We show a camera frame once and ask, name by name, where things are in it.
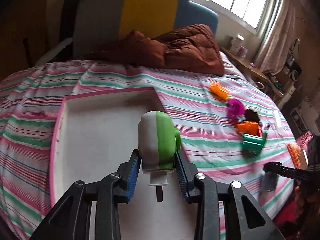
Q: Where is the green and white toy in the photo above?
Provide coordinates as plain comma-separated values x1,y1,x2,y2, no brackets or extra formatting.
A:
138,111,181,203

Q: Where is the orange plastic toy piece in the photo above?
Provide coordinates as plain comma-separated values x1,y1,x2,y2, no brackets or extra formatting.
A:
209,82,229,101

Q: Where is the person's right hand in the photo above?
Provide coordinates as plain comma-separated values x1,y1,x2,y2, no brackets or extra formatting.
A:
295,186,319,218

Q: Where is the green plastic toy spool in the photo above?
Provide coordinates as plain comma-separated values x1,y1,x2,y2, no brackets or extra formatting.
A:
241,132,267,155

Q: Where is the orange ridged toy block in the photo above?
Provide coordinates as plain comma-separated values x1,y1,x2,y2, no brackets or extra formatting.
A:
237,121,263,137

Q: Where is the white tray with pink rim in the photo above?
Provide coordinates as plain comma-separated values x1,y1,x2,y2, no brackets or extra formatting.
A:
49,87,197,239

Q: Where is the striped bed sheet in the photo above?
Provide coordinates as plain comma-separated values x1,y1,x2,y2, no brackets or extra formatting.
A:
1,61,295,239

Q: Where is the dark brown toy gear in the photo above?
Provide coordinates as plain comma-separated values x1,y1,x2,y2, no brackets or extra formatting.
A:
244,109,260,124

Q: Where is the magenta plastic toy wheel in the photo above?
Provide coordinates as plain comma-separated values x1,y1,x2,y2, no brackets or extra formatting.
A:
227,99,245,119

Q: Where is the white stool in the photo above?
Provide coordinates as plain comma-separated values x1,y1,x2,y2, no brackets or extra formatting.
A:
253,82,265,91

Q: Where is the purple box on shelf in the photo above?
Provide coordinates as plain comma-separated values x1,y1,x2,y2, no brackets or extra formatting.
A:
237,46,248,59

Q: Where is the rust brown quilted blanket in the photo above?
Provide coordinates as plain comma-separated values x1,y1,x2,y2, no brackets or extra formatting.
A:
90,24,225,76

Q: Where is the white box on shelf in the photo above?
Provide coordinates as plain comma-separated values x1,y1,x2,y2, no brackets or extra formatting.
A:
230,35,244,55

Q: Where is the pink patterned curtain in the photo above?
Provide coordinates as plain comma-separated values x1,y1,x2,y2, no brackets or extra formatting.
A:
254,0,296,75

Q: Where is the grey yellow blue headboard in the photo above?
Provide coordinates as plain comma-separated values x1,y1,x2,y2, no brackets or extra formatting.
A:
73,0,219,60

